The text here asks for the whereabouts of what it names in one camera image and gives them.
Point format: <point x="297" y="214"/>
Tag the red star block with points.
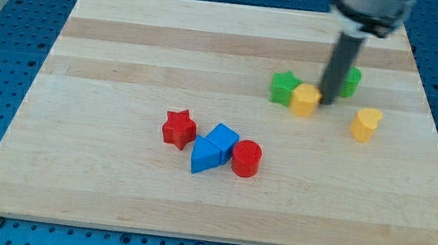
<point x="179" y="129"/>

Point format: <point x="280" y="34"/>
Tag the green cylinder block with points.
<point x="351" y="82"/>

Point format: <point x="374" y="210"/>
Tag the wooden work board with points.
<point x="85" y="146"/>

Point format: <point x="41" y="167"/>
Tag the blue cube block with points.
<point x="224" y="138"/>

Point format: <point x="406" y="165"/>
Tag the yellow hexagon block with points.
<point x="304" y="100"/>

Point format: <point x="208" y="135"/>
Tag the green star block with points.
<point x="282" y="86"/>

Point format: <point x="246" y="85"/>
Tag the red cylinder block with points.
<point x="247" y="155"/>

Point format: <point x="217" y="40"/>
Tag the yellow heart block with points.
<point x="365" y="123"/>

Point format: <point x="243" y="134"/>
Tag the blue triangle block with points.
<point x="204" y="156"/>

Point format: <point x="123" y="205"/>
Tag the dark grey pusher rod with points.
<point x="343" y="55"/>

